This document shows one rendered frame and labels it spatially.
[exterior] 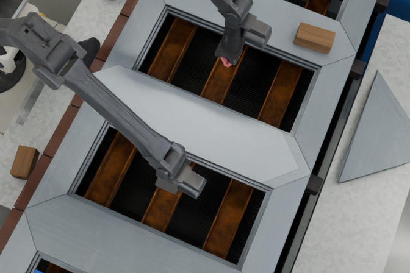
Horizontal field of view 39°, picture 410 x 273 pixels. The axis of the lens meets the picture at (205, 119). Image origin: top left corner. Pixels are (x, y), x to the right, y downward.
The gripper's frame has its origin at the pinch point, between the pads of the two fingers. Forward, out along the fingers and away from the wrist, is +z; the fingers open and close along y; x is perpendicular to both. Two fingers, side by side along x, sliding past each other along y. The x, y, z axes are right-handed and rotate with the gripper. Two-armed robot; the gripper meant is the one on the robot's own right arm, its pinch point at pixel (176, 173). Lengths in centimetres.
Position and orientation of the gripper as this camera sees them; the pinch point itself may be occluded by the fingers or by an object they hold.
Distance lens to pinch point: 169.9
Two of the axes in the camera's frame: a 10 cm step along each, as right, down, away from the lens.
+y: 4.0, -9.1, 1.0
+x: -9.1, -3.9, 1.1
